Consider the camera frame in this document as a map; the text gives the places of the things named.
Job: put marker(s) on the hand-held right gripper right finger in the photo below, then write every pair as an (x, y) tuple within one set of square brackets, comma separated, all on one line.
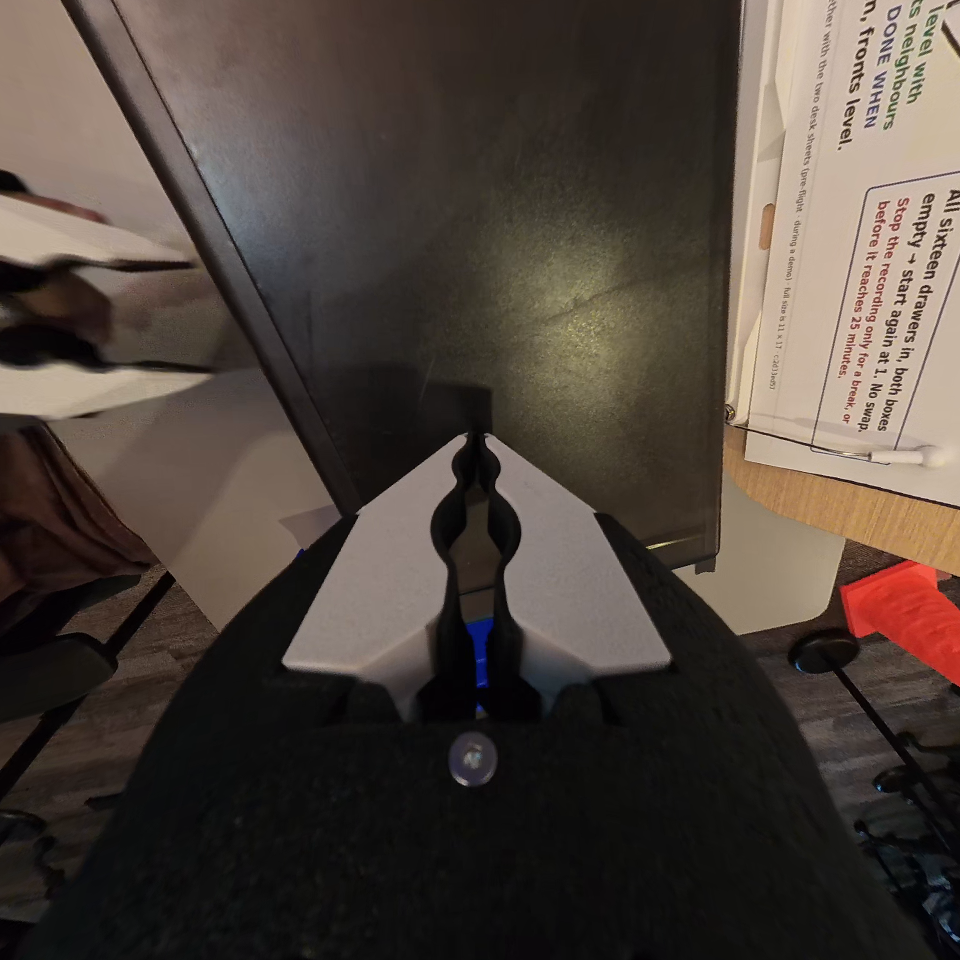
[(585, 600)]

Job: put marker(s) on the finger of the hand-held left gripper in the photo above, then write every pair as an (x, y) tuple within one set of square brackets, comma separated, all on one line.
[(60, 390), (60, 232)]

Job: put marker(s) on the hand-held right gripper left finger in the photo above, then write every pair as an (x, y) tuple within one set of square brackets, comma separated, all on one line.
[(360, 600)]

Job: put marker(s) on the black drawer cabinet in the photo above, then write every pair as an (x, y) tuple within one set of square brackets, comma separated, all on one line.
[(487, 225)]

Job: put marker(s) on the blue plastic bin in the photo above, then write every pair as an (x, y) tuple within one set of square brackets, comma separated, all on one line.
[(480, 652)]

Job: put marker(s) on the person's leg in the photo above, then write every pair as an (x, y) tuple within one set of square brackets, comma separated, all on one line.
[(52, 525)]

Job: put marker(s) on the black stand base with rod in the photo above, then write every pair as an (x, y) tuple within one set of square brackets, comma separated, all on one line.
[(825, 651)]

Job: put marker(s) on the light wooden board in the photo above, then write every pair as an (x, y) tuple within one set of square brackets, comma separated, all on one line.
[(825, 517)]

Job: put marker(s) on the red plastic object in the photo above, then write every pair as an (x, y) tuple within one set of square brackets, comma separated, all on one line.
[(907, 615)]

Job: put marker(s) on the white cardboard box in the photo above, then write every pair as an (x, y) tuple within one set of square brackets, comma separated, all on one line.
[(757, 262)]

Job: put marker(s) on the printed instruction sheet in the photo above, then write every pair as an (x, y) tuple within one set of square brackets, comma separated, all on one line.
[(900, 300)]

